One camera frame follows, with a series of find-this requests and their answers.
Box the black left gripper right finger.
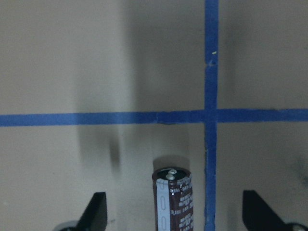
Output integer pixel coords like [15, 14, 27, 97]
[242, 190, 288, 231]

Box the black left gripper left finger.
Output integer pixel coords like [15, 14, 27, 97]
[75, 192, 107, 231]

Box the brown cylindrical capacitor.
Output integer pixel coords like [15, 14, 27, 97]
[152, 167, 194, 231]

